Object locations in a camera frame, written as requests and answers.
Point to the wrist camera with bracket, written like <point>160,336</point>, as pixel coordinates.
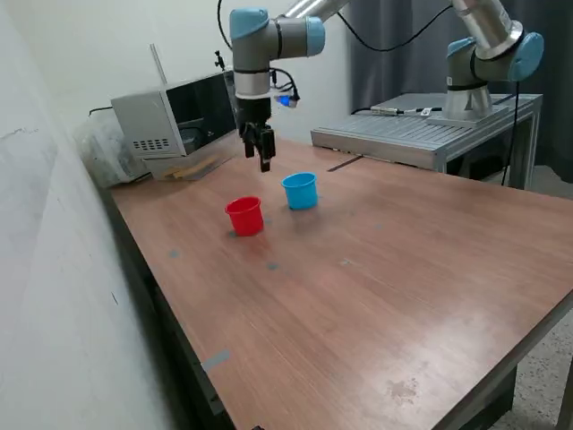
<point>291,100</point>

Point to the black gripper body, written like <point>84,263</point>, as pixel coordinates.
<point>254,112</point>

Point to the aluminium profile robot stand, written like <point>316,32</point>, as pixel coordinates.
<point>394,134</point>

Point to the dark brown strip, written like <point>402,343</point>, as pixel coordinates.
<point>344,163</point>

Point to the wooden sticks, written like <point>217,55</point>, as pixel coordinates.
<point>188,171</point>

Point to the blue cup bin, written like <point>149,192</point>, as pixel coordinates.
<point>302,195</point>

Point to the small black camera mount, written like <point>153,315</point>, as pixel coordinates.
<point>219,60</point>

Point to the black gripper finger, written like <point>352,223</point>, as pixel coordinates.
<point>249,145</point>
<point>267,145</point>

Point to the silver microwave oven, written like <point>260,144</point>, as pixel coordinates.
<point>143,116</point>

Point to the clear plastic bag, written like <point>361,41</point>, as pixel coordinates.
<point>103,152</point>

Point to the white thin rod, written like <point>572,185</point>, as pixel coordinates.
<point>159,65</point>

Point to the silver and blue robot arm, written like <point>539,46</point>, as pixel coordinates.
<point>255,49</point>

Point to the large grey tape strip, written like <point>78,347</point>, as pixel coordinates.
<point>216,360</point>

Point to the dark grey curtain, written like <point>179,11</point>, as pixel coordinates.
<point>403,80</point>

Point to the aluminium mounting plate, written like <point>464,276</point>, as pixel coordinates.
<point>452,121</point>

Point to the red cup bin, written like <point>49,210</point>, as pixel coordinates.
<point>245,219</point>

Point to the white warning label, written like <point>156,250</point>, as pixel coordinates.
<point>426,111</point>

